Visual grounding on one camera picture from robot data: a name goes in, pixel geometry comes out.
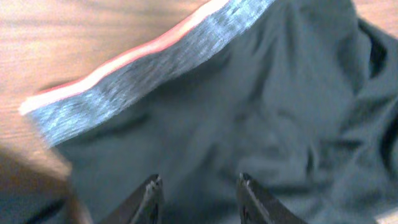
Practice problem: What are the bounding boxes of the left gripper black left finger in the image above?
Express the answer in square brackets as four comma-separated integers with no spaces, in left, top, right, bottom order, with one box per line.
[101,174,164,224]

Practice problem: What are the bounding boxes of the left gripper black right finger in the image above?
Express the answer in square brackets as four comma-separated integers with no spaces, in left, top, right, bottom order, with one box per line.
[236,173,307,224]

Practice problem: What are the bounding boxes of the black pants with red waistband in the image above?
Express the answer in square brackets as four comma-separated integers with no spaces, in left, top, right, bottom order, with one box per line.
[20,1,397,223]

